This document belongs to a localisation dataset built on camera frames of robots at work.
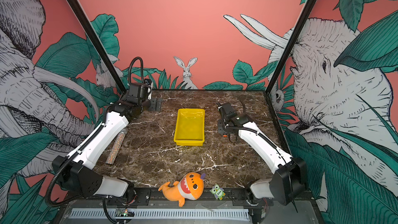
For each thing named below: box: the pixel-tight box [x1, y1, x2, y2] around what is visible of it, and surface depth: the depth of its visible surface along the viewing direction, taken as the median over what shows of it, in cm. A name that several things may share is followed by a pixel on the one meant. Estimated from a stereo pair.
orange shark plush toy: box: [158, 172, 205, 208], surface depth 72 cm
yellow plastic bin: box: [173, 108, 206, 147], surface depth 100 cm
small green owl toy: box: [209, 183, 226, 201], surface depth 76 cm
